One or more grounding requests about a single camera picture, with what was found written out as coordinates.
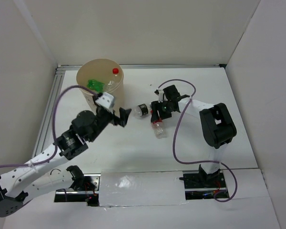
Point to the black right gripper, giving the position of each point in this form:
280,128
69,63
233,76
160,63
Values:
157,106

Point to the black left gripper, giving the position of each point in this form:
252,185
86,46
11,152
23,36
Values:
124,115

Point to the small clear bottle red label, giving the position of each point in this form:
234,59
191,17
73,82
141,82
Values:
159,129

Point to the clear bottle black label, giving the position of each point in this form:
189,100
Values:
141,110

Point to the green plastic bottle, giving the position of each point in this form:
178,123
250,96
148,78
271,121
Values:
95,85

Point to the large clear bottle red label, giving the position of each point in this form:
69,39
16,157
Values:
113,79

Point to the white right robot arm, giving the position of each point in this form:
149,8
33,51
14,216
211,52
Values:
217,125

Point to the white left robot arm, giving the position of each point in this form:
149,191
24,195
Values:
19,186

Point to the beige plastic bin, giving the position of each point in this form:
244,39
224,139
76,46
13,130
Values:
100,69

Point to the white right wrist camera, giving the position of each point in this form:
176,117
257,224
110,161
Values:
161,95

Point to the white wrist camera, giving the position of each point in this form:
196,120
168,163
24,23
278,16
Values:
161,95
105,100

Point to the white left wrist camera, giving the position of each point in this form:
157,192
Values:
105,100

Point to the aluminium frame rail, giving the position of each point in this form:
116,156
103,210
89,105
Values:
57,85

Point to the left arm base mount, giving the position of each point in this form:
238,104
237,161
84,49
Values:
84,188

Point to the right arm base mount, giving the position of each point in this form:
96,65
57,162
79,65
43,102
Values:
199,185

